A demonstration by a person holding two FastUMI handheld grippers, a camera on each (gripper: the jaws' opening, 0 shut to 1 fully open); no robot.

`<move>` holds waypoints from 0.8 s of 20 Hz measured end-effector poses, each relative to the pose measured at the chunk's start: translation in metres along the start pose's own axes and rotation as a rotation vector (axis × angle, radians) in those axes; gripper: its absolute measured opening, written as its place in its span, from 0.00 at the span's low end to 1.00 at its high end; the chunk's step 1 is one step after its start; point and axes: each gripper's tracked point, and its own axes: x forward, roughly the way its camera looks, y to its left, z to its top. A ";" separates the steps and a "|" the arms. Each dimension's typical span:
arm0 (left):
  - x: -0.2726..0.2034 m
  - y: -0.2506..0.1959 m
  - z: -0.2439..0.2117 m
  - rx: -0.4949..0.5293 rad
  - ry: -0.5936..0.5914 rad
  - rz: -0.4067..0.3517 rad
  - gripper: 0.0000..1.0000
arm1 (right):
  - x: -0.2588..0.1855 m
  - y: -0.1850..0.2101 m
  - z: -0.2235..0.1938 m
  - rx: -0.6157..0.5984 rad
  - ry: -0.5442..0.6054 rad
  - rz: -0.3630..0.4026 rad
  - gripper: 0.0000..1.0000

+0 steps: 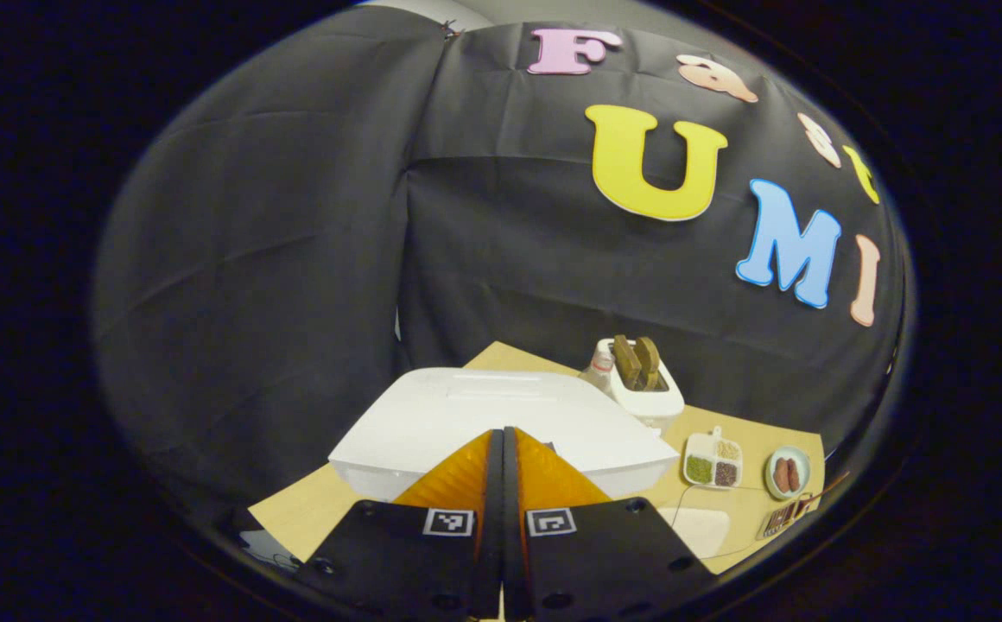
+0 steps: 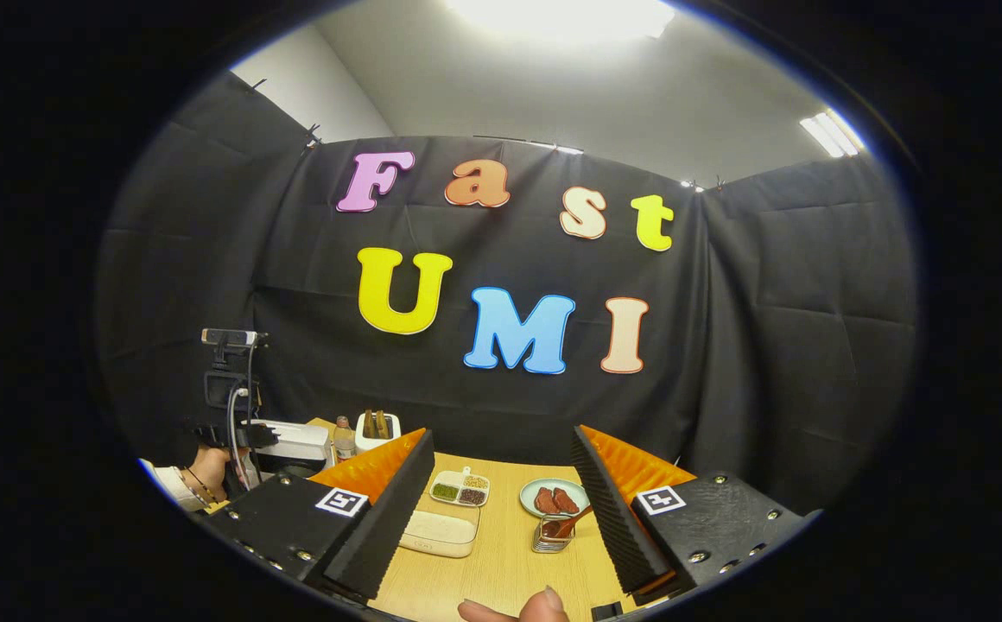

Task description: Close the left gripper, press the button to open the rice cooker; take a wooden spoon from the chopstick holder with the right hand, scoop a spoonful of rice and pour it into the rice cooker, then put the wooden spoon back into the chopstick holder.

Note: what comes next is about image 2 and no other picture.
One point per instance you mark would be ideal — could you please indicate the clear rice container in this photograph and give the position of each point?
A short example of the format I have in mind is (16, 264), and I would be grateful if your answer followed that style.
(436, 536)

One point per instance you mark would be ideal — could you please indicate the white toaster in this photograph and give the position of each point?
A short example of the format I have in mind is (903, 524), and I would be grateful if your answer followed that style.
(377, 444)

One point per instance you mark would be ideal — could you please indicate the red meat slice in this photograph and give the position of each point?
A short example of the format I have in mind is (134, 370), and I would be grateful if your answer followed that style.
(545, 501)
(566, 501)

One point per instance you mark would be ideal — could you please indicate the brown bread slice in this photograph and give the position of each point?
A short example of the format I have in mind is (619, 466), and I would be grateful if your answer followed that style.
(368, 425)
(381, 425)

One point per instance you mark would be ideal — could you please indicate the pale green plate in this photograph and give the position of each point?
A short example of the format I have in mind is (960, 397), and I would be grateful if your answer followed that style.
(527, 499)

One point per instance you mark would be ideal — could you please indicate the clear plastic bottle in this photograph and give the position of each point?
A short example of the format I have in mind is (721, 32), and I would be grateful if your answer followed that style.
(345, 442)

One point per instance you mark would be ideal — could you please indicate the black backdrop cloth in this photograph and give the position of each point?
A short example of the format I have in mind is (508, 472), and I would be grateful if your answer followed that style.
(769, 345)

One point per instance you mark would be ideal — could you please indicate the brown wooden spoon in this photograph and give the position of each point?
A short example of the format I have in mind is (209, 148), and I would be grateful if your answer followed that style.
(572, 521)

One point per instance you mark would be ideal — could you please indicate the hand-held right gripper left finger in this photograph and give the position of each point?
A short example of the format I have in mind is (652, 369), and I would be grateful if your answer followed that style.
(393, 536)

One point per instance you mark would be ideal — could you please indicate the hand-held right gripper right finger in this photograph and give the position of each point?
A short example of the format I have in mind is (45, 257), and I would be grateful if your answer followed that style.
(613, 536)

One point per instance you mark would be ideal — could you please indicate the ceiling light panel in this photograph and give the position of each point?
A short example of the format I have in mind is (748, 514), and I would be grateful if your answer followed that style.
(561, 17)
(568, 150)
(831, 134)
(691, 186)

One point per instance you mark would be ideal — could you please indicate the white rice cooker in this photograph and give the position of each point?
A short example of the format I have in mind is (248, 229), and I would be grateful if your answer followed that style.
(298, 445)

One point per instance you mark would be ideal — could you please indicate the white divided grain dish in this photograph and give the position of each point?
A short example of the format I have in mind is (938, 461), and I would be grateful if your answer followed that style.
(459, 488)

